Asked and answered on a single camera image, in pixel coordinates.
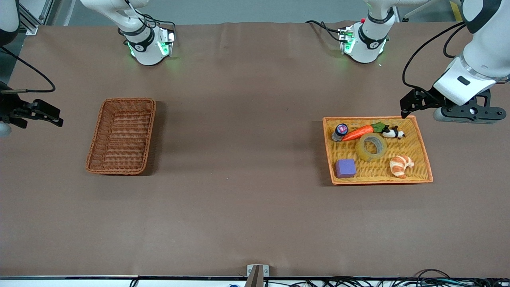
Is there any orange flat wicker basket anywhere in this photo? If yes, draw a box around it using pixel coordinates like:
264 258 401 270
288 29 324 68
322 116 434 186

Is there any orange toy carrot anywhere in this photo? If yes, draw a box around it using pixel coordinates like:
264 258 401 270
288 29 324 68
342 122 386 142

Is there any toy croissant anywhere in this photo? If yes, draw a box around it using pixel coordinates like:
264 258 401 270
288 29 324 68
389 155 415 179

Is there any grey metal rod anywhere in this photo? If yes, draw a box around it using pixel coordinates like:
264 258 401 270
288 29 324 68
402 0 434 23

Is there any brown wicker basket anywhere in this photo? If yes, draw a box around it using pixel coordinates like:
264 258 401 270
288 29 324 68
85 98 157 176

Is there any purple foam cube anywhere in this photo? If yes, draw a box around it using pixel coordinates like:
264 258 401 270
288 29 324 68
335 159 357 179

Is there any black white panda toy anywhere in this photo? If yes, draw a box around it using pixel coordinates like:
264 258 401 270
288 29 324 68
381 126 406 140

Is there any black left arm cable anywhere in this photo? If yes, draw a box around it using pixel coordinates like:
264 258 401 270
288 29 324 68
402 21 467 91

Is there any black left base cable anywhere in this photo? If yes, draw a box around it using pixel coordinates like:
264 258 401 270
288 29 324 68
305 20 344 43

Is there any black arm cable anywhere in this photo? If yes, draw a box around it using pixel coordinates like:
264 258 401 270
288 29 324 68
0 46 56 94
402 21 467 91

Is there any tangled black cable bundle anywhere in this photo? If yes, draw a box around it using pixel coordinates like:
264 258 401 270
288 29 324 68
275 269 510 287

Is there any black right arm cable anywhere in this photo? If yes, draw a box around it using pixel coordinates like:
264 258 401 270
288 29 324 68
0 46 56 94

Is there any yellowish clear tape roll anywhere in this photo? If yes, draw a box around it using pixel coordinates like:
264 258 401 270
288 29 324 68
356 133 387 162

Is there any small bottle purple cap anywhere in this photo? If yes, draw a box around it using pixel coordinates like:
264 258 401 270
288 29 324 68
331 124 349 143

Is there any metal table edge bracket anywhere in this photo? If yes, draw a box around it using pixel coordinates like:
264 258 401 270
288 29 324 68
246 265 270 287

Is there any brown table cover cloth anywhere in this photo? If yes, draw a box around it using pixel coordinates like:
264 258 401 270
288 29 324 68
0 21 510 278

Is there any aluminium frame profile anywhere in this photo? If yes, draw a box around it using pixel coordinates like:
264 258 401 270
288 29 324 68
18 0 55 36

